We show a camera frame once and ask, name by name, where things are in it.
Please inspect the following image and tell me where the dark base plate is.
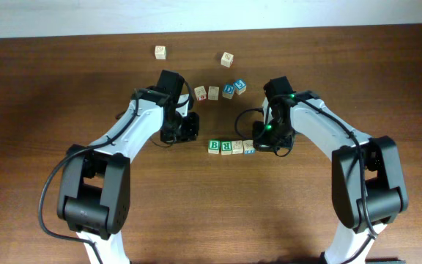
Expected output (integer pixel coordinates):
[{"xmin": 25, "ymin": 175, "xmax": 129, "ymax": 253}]
[{"xmin": 366, "ymin": 259, "xmax": 407, "ymax": 264}]

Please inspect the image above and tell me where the wooden block blue side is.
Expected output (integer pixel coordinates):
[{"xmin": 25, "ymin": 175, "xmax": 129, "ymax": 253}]
[{"xmin": 243, "ymin": 139, "xmax": 256, "ymax": 155}]

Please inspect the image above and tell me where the wooden block green letter B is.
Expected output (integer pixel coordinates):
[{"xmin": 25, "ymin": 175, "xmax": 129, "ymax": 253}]
[{"xmin": 208, "ymin": 140, "xmax": 221, "ymax": 155}]

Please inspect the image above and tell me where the wooden block blue number 5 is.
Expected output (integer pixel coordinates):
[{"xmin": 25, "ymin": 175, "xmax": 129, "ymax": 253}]
[{"xmin": 233, "ymin": 78, "xmax": 247, "ymax": 95}]

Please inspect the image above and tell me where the wooden block red letter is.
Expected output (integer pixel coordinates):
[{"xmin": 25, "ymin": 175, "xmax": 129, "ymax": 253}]
[{"xmin": 193, "ymin": 86, "xmax": 207, "ymax": 101}]

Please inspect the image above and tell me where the wooden block green letter R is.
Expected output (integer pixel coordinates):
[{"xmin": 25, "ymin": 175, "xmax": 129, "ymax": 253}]
[{"xmin": 221, "ymin": 141, "xmax": 232, "ymax": 155}]

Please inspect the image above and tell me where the wooden block red side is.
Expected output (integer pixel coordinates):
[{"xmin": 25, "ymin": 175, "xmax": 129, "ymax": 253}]
[{"xmin": 221, "ymin": 52, "xmax": 234, "ymax": 67}]

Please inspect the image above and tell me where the wooden block blue letter D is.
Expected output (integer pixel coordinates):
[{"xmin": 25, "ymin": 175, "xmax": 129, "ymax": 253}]
[{"xmin": 222, "ymin": 84, "xmax": 234, "ymax": 99}]

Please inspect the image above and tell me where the far wooden block green side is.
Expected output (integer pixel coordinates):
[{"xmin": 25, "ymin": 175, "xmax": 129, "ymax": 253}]
[{"xmin": 155, "ymin": 45, "xmax": 167, "ymax": 60}]

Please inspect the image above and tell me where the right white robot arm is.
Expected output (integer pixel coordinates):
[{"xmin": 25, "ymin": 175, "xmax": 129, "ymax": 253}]
[{"xmin": 254, "ymin": 91, "xmax": 409, "ymax": 263}]

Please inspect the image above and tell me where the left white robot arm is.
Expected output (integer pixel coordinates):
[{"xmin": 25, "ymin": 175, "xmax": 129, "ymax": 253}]
[{"xmin": 57, "ymin": 88, "xmax": 199, "ymax": 263}]

